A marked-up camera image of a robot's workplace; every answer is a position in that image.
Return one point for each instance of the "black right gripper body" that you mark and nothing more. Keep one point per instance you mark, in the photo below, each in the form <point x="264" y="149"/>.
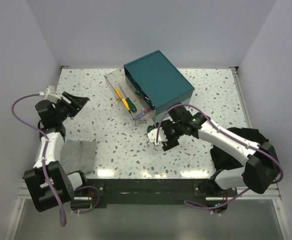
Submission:
<point x="173" y="131"/>

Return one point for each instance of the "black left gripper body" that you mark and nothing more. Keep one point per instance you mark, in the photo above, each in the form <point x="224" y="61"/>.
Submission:
<point x="63" y="110"/>

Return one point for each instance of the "blue handled screwdriver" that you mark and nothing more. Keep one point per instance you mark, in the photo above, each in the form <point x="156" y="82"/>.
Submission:
<point x="140" y="115"/>

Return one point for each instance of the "clear plastic drawer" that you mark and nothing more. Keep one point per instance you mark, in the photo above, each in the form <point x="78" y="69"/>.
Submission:
<point x="137" y="106"/>

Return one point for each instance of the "yellow black screwdriver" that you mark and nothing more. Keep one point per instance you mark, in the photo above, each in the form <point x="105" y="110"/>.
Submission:
<point x="126" y="104"/>

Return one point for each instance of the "long green handled screwdriver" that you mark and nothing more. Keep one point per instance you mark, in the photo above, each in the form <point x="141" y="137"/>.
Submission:
<point x="133" y="108"/>

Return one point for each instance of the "dark green screwdriver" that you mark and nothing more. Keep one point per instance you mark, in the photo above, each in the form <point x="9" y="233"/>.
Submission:
<point x="142" y="95"/>

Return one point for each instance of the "teal drawer box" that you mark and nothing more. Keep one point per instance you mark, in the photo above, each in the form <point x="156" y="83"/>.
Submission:
<point x="156" y="76"/>

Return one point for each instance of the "stubby green screwdriver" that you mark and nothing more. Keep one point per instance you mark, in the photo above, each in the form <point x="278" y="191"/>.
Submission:
<point x="150" y="128"/>

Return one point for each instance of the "yellow handled screwdriver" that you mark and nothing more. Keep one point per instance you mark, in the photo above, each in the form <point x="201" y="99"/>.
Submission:
<point x="118" y="94"/>

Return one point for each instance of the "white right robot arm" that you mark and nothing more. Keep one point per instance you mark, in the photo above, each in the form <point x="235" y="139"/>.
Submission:
<point x="260" y="171"/>

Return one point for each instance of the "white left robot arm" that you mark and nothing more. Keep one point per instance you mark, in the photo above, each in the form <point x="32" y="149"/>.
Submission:
<point x="47" y="181"/>

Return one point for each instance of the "grey cloth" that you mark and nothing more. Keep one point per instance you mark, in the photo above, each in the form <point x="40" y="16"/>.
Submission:
<point x="78" y="155"/>

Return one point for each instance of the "black cloth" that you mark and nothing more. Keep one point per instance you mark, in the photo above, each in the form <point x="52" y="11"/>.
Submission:
<point x="232" y="153"/>

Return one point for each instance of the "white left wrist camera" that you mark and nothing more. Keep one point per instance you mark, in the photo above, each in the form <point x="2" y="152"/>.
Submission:
<point x="50" y="94"/>

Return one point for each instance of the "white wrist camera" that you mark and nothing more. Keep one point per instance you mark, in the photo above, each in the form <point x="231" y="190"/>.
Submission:
<point x="157" y="136"/>
<point x="50" y="94"/>

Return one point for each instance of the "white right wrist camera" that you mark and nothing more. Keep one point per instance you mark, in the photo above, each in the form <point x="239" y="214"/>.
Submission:
<point x="157" y="136"/>

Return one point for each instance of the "aluminium frame rail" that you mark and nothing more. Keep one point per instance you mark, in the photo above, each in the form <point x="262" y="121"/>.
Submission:
<point x="23" y="191"/>

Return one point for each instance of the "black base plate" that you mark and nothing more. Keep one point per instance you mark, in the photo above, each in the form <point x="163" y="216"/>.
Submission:
<point x="162" y="191"/>

